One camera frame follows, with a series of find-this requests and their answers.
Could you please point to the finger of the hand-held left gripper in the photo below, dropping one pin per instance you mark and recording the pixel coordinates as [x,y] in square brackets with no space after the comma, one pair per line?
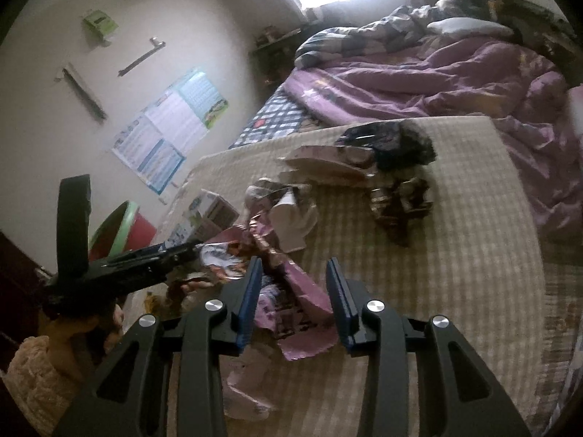
[155,259]

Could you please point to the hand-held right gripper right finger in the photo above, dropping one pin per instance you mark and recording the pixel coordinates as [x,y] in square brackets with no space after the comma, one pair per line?
[339,302]

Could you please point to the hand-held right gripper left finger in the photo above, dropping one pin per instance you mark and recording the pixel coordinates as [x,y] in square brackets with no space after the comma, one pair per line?
[250,302]

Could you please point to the red bin with green rim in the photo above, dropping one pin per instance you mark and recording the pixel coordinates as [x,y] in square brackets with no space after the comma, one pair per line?
[136,232]

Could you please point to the purple printed wrapper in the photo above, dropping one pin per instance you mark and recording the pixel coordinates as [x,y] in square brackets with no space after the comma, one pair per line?
[296,291]

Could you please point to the cartoon printed wrapper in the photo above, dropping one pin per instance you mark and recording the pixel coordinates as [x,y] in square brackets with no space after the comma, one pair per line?
[223,259]

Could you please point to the white floral carton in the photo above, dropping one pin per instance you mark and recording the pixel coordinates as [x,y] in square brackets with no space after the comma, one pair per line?
[296,223]

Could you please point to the brown wrapper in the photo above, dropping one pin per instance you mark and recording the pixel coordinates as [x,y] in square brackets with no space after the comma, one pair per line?
[401,205]

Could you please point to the person's left forearm fluffy sleeve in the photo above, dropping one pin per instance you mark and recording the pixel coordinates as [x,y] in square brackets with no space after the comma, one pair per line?
[32,378]

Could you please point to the person's left hand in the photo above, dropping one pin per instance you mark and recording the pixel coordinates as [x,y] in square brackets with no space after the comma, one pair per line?
[68,330]

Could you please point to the printed milk box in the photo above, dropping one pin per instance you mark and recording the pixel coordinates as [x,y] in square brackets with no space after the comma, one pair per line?
[209,216]

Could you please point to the dark wooden cabinet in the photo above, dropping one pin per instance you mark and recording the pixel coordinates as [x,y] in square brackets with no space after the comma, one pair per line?
[16,282]

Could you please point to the pale pink wrapper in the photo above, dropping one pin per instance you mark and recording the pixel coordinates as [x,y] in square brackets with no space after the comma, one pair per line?
[248,382]

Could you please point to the pale pink cardboard packaging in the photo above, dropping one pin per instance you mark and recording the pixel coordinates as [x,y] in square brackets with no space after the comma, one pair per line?
[323,166]

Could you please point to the beige checked mat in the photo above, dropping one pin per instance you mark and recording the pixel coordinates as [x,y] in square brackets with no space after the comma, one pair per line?
[478,259]

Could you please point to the dark blue cookie wrapper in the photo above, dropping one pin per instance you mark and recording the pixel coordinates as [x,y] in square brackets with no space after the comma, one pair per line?
[396,143]

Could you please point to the checkered bed sheet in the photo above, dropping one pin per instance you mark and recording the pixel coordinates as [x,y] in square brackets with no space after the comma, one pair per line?
[273,118]

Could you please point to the brown checked cloth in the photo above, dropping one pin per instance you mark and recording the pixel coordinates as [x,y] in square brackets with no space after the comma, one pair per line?
[560,323]

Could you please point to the dark wooden bedside shelf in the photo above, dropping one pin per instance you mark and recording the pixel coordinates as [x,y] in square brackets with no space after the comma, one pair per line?
[273,54]

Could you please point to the purple duvet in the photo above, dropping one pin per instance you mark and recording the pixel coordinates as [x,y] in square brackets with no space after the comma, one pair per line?
[455,82]

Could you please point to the plaid grey duvet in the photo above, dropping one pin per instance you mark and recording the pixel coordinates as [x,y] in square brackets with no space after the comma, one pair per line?
[364,32]

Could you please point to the white pillow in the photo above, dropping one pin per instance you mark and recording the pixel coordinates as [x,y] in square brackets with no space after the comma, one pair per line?
[469,28]

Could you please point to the pink floral pillow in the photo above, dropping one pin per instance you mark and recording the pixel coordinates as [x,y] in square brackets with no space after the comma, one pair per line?
[576,109]

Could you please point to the dark wooden headboard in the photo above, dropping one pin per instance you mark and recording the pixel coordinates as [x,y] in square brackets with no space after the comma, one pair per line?
[546,32]

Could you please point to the wall poster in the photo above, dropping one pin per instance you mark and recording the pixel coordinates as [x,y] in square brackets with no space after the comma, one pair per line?
[168,127]

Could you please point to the metal wall bracket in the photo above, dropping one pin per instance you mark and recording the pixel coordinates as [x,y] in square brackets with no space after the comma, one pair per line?
[141,57]
[84,91]

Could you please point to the green box on wall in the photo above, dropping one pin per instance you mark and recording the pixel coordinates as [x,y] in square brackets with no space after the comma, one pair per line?
[100,23]

